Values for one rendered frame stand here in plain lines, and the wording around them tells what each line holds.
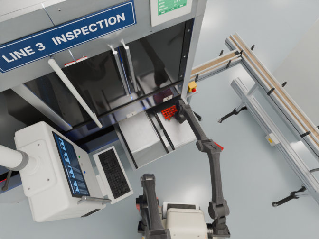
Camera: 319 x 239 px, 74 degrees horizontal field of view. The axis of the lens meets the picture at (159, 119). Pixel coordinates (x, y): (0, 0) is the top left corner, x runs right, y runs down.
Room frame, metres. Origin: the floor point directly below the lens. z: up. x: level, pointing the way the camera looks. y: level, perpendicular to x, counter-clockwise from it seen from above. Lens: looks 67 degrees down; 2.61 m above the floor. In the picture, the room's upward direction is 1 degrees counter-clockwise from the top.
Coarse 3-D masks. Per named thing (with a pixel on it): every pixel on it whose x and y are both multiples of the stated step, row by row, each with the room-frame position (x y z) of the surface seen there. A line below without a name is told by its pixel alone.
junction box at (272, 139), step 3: (267, 135) 0.67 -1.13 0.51; (270, 135) 0.66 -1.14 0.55; (273, 135) 0.66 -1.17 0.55; (267, 138) 0.64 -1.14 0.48; (270, 138) 0.63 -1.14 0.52; (273, 138) 0.62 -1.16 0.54; (276, 138) 0.62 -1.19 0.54; (270, 141) 0.61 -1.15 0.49; (273, 141) 0.59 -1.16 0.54; (276, 141) 0.59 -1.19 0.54; (270, 144) 0.58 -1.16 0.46; (273, 144) 0.57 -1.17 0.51
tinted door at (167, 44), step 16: (160, 32) 0.84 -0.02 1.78; (176, 32) 0.88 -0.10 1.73; (144, 48) 0.80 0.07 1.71; (160, 48) 0.84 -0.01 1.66; (176, 48) 0.88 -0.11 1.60; (128, 64) 0.75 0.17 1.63; (144, 64) 0.79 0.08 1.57; (160, 64) 0.84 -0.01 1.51; (176, 64) 0.89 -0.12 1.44; (128, 80) 0.74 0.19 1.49; (144, 80) 0.79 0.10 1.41; (160, 80) 0.84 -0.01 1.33; (176, 80) 0.90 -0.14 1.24
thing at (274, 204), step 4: (304, 188) 0.16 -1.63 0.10; (292, 192) 0.12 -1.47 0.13; (296, 192) 0.12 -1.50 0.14; (288, 196) 0.08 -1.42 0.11; (292, 196) 0.08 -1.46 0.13; (280, 200) 0.04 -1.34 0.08; (284, 200) 0.04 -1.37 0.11; (288, 200) 0.04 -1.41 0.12; (272, 204) 0.00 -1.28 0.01; (276, 204) 0.00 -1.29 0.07; (280, 204) 0.00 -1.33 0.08
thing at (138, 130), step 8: (144, 112) 0.79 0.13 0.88; (128, 120) 0.71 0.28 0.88; (136, 120) 0.71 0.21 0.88; (144, 120) 0.71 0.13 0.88; (128, 128) 0.64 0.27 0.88; (136, 128) 0.64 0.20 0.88; (144, 128) 0.64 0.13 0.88; (152, 128) 0.64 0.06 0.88; (128, 136) 0.57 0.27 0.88; (136, 136) 0.57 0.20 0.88; (144, 136) 0.56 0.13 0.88; (152, 136) 0.56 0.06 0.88; (128, 144) 0.49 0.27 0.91; (136, 144) 0.49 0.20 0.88; (144, 144) 0.49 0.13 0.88
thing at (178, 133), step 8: (160, 120) 0.69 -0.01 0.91; (176, 120) 0.70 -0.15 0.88; (168, 128) 0.63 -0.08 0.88; (176, 128) 0.63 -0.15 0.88; (184, 128) 0.63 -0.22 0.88; (168, 136) 0.56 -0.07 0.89; (176, 136) 0.56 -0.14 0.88; (184, 136) 0.56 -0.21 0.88; (192, 136) 0.56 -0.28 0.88; (176, 144) 0.49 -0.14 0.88
